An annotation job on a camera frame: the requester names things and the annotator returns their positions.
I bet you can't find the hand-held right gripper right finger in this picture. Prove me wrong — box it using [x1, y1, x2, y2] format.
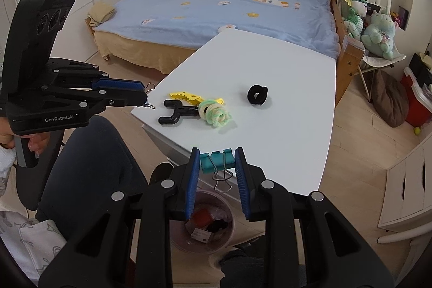
[235, 147, 395, 288]

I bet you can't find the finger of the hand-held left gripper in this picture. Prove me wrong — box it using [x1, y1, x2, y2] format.
[79, 89, 147, 108]
[88, 70, 146, 93]

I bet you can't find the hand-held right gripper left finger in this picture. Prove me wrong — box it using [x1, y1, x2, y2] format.
[38, 147, 203, 288]

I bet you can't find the teal binder clip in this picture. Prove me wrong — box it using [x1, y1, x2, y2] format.
[200, 149, 236, 191]

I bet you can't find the small silver-handled binder clip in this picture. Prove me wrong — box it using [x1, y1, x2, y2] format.
[143, 82, 157, 109]

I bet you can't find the red square plastic lid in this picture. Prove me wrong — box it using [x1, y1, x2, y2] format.
[194, 209, 212, 228]

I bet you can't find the white cloth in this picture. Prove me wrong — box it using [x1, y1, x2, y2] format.
[209, 204, 233, 220]

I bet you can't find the black cloth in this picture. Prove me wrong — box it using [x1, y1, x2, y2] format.
[207, 220, 229, 233]

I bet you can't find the small white cardboard box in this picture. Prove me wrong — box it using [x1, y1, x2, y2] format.
[189, 229, 212, 245]

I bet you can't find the black forked plastic part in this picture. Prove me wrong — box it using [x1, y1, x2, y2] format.
[158, 99, 202, 126]

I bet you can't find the yellow toothed hair clip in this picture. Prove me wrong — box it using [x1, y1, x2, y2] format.
[169, 91, 225, 107]

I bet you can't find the pink plastic waste bin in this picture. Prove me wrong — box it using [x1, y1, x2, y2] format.
[169, 189, 236, 255]

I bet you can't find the green white twisted hair tie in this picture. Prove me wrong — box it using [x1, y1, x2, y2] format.
[198, 99, 234, 130]

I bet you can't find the black hair tie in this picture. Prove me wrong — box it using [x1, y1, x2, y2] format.
[247, 84, 270, 107]

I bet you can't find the person's left hand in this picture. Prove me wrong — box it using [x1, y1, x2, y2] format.
[0, 117, 45, 156]

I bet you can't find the yellow bed skirt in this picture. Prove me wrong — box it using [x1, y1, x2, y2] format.
[93, 29, 198, 74]

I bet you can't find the beige folded blanket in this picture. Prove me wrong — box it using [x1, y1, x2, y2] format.
[87, 1, 116, 28]

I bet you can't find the bed with blue blanket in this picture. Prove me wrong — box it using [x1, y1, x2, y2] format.
[92, 0, 340, 60]

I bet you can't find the white drawer cabinet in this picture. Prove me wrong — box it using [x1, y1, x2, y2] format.
[377, 129, 432, 235]

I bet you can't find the white patterned shirt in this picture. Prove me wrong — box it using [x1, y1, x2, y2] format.
[0, 170, 69, 287]

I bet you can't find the brown bean cushion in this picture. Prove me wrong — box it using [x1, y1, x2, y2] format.
[371, 70, 410, 128]

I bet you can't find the clear plastic box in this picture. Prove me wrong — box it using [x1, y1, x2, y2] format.
[342, 38, 366, 55]

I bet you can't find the red cooler box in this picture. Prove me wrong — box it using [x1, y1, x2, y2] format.
[401, 67, 432, 127]

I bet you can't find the green dragon plush toy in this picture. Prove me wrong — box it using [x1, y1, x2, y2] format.
[342, 0, 369, 39]

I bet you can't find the teal dinosaur plush toy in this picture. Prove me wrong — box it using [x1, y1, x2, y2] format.
[360, 10, 406, 60]

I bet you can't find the black storage bag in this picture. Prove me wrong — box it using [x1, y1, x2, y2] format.
[408, 53, 432, 87]

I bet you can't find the straw hat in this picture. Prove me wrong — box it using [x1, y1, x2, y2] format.
[418, 52, 432, 70]

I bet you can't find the purple box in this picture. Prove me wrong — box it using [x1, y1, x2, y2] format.
[398, 5, 411, 29]

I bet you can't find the wooden bed frame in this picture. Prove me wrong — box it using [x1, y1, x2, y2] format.
[329, 0, 366, 104]

